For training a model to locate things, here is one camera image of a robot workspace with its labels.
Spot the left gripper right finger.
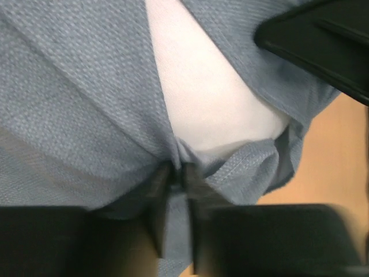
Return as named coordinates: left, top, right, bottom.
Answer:
left=183, top=164, right=368, bottom=276

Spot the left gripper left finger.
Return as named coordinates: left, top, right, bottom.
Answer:
left=1, top=162, right=174, bottom=276

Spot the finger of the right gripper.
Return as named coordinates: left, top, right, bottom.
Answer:
left=254, top=1, right=368, bottom=106

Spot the blue grey pillowcase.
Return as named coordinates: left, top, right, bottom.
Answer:
left=0, top=0, right=344, bottom=277

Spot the white pillow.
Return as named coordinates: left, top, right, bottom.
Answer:
left=146, top=1, right=289, bottom=158

